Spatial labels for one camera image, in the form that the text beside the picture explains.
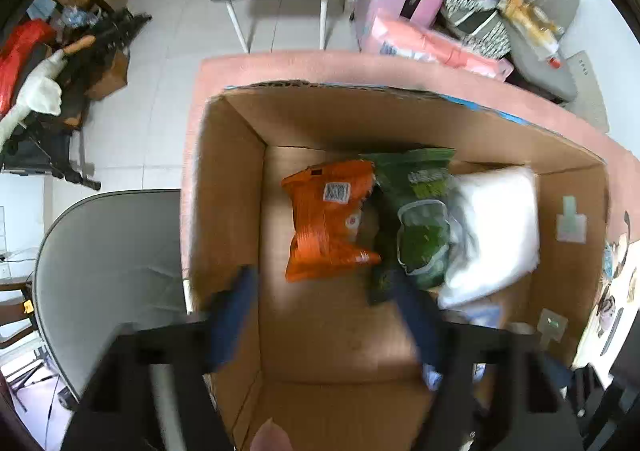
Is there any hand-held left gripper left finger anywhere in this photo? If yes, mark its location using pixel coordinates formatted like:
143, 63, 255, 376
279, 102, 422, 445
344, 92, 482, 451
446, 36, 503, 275
60, 265, 257, 451

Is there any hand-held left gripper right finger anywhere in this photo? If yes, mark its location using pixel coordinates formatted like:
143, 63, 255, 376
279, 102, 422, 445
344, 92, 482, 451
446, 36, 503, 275
386, 269, 586, 451

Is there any green snack bag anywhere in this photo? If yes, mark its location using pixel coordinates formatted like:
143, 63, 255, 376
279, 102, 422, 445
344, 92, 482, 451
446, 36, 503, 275
368, 148, 456, 307

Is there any white plastic packet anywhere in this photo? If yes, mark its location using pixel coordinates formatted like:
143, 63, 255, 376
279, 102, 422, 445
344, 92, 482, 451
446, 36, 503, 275
438, 166, 542, 310

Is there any orange snack bag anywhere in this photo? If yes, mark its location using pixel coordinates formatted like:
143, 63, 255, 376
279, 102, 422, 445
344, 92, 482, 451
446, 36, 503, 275
280, 160, 382, 283

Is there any printed cloth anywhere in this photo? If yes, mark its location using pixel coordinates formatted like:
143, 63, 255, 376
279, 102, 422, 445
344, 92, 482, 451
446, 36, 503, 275
573, 211, 640, 372

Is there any pink table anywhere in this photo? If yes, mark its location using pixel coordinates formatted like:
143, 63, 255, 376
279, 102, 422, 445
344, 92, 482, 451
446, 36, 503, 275
180, 51, 640, 282

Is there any brown cardboard box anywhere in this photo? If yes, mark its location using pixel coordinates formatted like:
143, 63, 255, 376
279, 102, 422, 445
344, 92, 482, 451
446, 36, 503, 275
85, 51, 130, 101

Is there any pink plastic package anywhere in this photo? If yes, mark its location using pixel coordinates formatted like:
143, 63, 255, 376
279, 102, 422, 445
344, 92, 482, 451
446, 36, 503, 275
362, 14, 515, 80

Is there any black folding stand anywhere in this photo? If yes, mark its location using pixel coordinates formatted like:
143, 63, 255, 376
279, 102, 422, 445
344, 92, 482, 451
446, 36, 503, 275
1, 9, 153, 191

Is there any white goose plush toy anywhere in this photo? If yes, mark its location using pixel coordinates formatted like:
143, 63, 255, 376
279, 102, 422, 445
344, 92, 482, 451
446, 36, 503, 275
0, 36, 96, 147

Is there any grey padded chair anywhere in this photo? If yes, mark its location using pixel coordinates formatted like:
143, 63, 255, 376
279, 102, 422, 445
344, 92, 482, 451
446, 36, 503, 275
500, 0, 582, 103

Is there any red bag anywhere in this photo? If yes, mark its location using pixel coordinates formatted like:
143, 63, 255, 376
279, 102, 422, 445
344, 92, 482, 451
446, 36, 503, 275
0, 19, 56, 117

